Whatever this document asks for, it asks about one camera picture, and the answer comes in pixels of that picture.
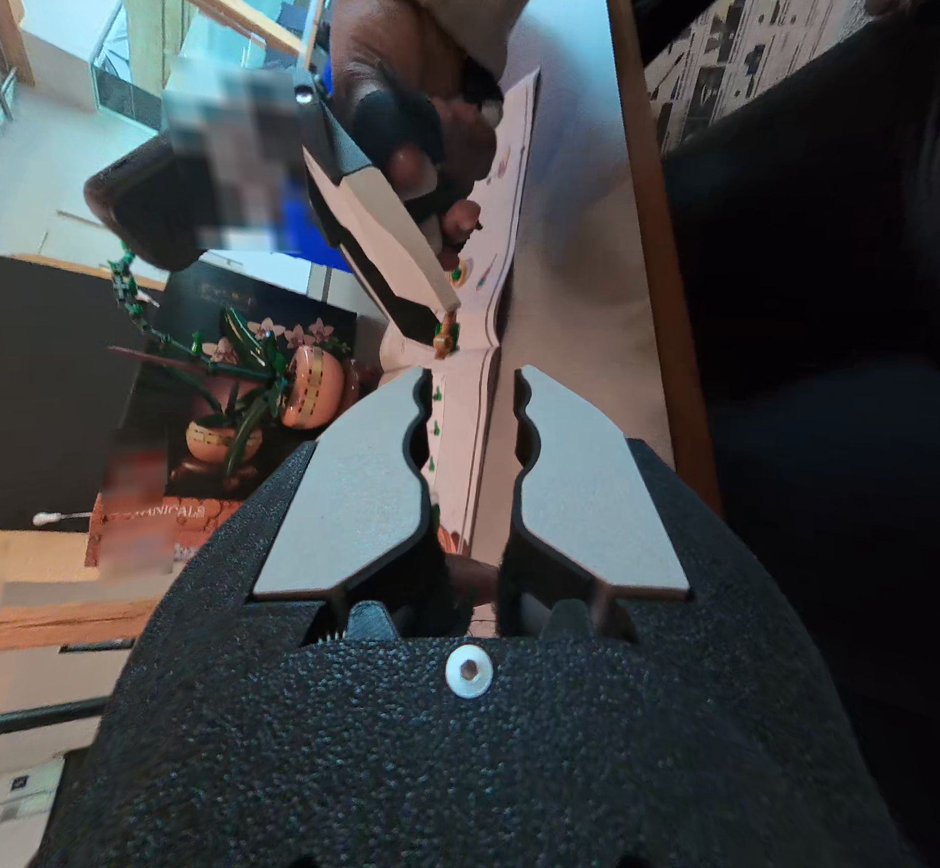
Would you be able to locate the brick plant model with pot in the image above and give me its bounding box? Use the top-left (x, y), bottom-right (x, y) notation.
top-left (109, 251), bottom-right (383, 436)

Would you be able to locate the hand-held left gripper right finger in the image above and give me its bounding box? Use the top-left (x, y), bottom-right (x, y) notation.
top-left (505, 363), bottom-right (693, 602)

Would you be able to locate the black panel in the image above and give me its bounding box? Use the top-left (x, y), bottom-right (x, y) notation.
top-left (0, 256), bottom-right (171, 533)

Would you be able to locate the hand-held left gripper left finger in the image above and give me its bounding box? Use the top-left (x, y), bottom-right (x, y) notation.
top-left (252, 366), bottom-right (436, 602)

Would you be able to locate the blue plastic bin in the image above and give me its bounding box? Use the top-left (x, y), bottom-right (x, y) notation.
top-left (286, 192), bottom-right (355, 274)

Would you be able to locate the brick set instruction booklet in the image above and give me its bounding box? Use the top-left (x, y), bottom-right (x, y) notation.
top-left (380, 66), bottom-right (543, 564)

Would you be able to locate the black brick set box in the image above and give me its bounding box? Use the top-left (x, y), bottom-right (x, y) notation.
top-left (84, 267), bottom-right (362, 579)

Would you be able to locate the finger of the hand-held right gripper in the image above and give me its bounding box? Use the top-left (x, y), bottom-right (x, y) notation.
top-left (308, 181), bottom-right (445, 349)
top-left (303, 147), bottom-right (462, 318)

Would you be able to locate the newspaper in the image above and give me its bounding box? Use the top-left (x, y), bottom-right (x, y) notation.
top-left (645, 0), bottom-right (922, 153)

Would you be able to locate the person's right hand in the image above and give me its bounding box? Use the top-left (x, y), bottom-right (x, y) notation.
top-left (329, 0), bottom-right (511, 254)

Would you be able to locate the white desk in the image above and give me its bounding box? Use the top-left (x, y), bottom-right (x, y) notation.
top-left (433, 0), bottom-right (724, 590)

